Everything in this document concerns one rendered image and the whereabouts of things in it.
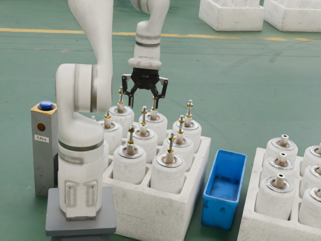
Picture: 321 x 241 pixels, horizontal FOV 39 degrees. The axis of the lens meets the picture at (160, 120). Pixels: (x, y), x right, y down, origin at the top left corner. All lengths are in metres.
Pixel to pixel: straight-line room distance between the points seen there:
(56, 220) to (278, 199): 0.58
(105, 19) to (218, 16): 2.65
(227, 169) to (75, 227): 0.83
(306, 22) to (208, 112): 1.88
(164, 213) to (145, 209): 0.06
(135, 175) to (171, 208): 0.14
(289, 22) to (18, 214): 2.84
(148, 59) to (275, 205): 0.52
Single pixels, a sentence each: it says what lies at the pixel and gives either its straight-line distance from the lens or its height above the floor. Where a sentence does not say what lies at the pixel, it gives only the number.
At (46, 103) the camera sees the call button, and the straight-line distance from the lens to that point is 1.40.
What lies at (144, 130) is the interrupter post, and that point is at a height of 0.27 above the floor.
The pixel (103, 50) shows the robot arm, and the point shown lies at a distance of 0.86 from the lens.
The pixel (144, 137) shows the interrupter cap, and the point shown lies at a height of 0.25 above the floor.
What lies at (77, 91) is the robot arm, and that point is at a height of 0.60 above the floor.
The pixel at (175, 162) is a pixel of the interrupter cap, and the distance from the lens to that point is 1.28.
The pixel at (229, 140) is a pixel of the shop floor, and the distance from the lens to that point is 1.96.
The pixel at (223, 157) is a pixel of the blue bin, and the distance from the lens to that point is 1.65.
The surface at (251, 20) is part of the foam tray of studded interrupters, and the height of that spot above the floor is 0.08.
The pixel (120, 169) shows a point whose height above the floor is 0.21.
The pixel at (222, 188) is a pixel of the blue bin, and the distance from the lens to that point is 1.64.
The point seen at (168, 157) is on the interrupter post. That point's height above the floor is 0.27.
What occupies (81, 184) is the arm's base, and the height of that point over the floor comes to 0.39.
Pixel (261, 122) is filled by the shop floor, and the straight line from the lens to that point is 2.16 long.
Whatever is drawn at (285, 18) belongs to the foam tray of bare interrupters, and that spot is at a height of 0.11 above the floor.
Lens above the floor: 0.94
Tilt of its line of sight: 27 degrees down
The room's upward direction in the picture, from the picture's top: 5 degrees clockwise
